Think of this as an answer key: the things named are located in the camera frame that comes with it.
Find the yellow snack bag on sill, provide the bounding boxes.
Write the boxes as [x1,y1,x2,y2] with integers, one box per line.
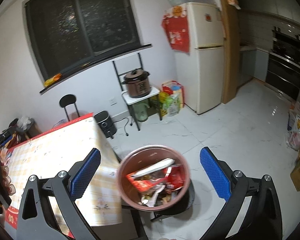
[44,73,62,87]

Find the white refrigerator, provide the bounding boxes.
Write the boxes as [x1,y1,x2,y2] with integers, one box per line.
[174,2,224,115]

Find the black window sill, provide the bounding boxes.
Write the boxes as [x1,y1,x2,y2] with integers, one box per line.
[39,43,153,95]

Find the dark window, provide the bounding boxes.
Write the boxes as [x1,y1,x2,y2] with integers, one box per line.
[25,0,141,80]

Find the red hanging calendar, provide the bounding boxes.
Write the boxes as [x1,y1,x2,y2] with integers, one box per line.
[161,3,190,53]

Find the black metal rack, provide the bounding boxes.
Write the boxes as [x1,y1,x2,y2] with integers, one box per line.
[111,52,162,131]

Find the white printed paper packet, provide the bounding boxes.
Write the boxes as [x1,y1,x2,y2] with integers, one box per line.
[141,184,166,207]

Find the snack pile at table end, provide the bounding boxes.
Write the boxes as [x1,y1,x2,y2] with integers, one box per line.
[0,116,41,149]

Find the red clear-window snack bag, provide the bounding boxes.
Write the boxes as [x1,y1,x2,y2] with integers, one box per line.
[126,165,185,193]

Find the green kettle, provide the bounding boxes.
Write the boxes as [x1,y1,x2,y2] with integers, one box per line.
[133,102,150,122]

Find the brown electric pressure cooker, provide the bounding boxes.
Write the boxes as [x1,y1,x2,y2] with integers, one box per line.
[121,69,151,98]

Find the orange plaid tablecloth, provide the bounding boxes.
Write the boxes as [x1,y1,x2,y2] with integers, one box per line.
[5,114,122,231]

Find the green yellow rice bag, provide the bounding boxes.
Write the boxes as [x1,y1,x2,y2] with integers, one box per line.
[159,92,180,116]

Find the black air fryer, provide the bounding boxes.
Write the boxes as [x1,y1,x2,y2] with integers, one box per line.
[94,111,117,139]

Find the pink plastic trash bin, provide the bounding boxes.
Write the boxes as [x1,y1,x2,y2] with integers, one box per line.
[116,145,191,212]

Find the black built-in oven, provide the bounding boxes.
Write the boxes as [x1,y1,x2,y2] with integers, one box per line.
[266,26,300,100]

